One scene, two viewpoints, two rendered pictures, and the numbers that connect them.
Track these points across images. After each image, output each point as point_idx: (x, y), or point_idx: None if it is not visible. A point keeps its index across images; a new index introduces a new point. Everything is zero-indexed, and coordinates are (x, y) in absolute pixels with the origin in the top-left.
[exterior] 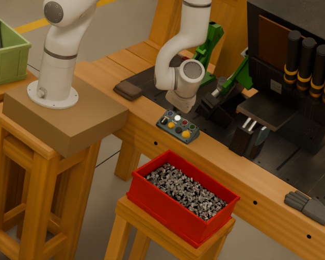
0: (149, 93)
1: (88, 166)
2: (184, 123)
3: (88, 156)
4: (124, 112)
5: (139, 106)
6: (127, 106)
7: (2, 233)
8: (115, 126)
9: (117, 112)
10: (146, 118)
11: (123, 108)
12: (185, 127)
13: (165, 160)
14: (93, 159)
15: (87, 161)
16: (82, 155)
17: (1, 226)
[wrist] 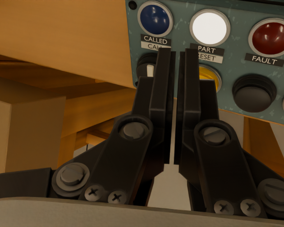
0: None
1: (95, 116)
2: (270, 47)
3: (76, 130)
4: (14, 131)
5: (32, 1)
6: (8, 38)
7: (93, 139)
8: (44, 155)
9: None
10: (89, 61)
11: None
12: None
13: None
14: (89, 108)
15: (84, 128)
16: (66, 141)
17: (86, 131)
